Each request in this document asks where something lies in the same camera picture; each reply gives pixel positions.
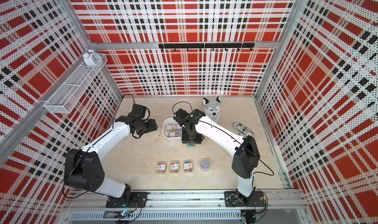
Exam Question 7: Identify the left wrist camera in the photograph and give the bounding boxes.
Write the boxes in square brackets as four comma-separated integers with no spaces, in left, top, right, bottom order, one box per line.
[130,104,147,119]

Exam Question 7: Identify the white alarm clock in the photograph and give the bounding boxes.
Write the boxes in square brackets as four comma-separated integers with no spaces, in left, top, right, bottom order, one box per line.
[83,49,103,66]

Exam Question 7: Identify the square paper clip box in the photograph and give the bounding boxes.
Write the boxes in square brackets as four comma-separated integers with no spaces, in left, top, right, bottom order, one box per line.
[183,160,193,173]

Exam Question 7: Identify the grey white husky plush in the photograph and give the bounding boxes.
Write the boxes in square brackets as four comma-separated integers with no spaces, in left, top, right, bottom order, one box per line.
[202,97,221,123]

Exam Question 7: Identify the green circuit board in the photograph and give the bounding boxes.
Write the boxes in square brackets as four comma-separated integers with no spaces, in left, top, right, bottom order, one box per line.
[114,210,130,219]

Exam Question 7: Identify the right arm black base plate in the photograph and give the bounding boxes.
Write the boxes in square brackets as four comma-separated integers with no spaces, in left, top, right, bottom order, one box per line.
[224,191,265,207]

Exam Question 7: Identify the round clear paper clip jar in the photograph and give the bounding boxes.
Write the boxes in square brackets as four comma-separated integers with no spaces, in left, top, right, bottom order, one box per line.
[199,159,211,172]

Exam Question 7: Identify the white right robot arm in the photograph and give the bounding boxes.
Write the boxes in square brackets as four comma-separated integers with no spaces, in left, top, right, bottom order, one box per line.
[173,109,260,199]

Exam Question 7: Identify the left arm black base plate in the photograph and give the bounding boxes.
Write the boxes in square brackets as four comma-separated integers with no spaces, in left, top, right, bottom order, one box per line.
[105,191,148,208]

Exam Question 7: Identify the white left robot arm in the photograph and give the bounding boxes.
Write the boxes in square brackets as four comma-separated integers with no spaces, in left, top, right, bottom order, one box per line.
[63,104,158,204]

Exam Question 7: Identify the white wire mesh shelf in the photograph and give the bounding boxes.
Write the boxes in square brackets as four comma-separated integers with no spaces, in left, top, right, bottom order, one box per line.
[44,53,107,114]

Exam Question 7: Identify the white plastic storage box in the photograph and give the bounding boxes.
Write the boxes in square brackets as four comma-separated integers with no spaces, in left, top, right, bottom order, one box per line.
[162,118,182,141]

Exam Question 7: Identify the black hook rail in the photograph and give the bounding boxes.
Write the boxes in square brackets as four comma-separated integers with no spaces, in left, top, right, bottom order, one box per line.
[158,43,255,50]

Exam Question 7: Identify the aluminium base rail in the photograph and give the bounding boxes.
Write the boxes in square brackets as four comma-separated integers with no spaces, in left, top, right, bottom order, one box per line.
[63,189,307,211]

